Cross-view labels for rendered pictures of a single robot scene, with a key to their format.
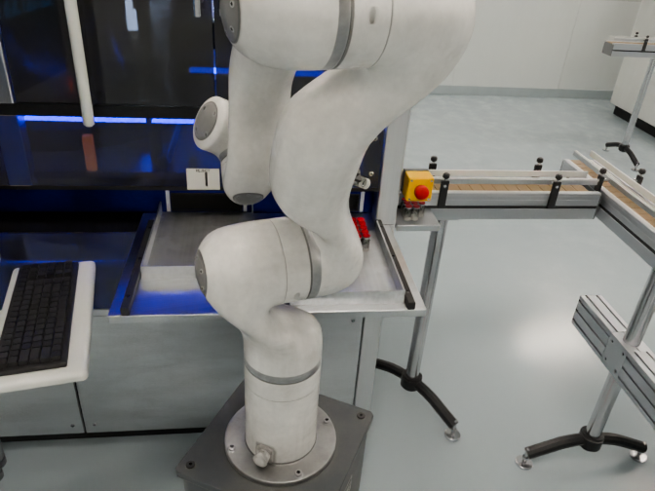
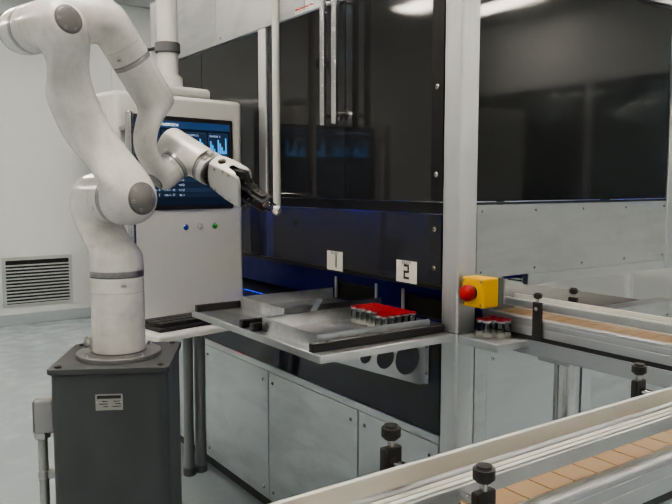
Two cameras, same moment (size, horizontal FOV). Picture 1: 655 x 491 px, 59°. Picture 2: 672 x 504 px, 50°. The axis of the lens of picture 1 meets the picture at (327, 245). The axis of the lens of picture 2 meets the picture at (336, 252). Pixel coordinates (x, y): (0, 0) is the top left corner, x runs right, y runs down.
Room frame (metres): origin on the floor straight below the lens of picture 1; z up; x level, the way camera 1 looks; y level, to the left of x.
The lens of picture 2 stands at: (0.42, -1.63, 1.25)
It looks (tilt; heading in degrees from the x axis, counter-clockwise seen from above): 5 degrees down; 64
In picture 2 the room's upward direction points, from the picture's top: straight up
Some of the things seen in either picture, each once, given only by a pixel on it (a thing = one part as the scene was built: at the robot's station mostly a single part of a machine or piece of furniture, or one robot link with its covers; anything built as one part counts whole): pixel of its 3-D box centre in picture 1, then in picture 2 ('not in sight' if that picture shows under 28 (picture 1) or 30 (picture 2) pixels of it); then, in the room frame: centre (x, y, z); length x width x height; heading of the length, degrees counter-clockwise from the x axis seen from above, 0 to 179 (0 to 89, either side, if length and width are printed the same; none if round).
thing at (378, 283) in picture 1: (338, 258); (345, 324); (1.23, -0.03, 0.90); 0.34 x 0.26 x 0.04; 8
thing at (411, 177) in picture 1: (417, 184); (482, 291); (1.50, -0.24, 1.00); 0.08 x 0.07 x 0.07; 9
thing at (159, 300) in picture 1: (269, 258); (322, 322); (1.25, 0.15, 0.87); 0.70 x 0.48 x 0.02; 99
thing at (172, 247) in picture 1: (203, 236); (310, 302); (1.29, 0.32, 0.90); 0.34 x 0.26 x 0.04; 9
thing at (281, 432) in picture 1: (282, 399); (118, 315); (0.68, 0.06, 0.95); 0.19 x 0.19 x 0.18
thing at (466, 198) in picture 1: (490, 188); (620, 334); (1.68, -0.50, 0.92); 0.69 x 0.16 x 0.16; 99
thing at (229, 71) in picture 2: not in sight; (229, 119); (1.28, 1.06, 1.51); 0.49 x 0.01 x 0.59; 99
